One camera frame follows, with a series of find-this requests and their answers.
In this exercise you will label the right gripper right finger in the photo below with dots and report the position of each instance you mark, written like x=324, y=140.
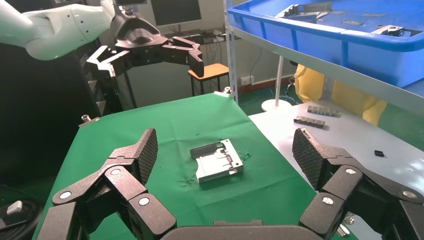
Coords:
x=341, y=179

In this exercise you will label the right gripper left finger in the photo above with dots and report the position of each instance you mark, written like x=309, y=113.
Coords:
x=132, y=198

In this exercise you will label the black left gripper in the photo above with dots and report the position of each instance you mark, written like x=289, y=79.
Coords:
x=139, y=39

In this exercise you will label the sheet metal bracket curved cutout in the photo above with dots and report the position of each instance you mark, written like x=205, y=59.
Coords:
x=215, y=164

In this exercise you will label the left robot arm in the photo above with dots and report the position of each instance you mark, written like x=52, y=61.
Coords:
x=59, y=26

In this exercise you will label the small black plastic piece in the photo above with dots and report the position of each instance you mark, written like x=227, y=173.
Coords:
x=379, y=153

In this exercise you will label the silver binder clip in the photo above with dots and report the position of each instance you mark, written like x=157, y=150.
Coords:
x=88, y=122
x=342, y=231
x=225, y=91

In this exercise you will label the dark cluttered desk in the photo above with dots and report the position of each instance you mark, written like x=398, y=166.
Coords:
x=198, y=34

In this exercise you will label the dark computer monitor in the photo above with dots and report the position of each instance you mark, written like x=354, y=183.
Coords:
x=175, y=11

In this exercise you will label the wooden seat metal stool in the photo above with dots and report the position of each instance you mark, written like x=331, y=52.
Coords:
x=212, y=70

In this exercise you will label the grey metal clip strip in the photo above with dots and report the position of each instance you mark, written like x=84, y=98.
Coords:
x=309, y=122
x=323, y=111

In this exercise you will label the yellow cloth bag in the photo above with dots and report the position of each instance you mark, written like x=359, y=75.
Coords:
x=351, y=96

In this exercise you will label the white round lamp stand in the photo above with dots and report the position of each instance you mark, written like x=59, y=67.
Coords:
x=275, y=105

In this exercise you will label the blue plastic bin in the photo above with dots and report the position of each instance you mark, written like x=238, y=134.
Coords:
x=318, y=43

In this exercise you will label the beige tape strip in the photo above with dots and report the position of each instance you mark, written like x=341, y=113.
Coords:
x=374, y=15
x=352, y=23
x=338, y=12

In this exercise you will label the white perforated shelf post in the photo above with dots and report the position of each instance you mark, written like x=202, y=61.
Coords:
x=231, y=59

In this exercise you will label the white wall power outlet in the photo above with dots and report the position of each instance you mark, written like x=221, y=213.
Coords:
x=246, y=80

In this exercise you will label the black base with white switch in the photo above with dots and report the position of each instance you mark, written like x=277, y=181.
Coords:
x=30, y=212

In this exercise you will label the flat sheet metal bracket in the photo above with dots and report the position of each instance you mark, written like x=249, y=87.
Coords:
x=386, y=30

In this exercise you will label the U-shaped sheet metal bracket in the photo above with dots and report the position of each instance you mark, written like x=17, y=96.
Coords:
x=314, y=8

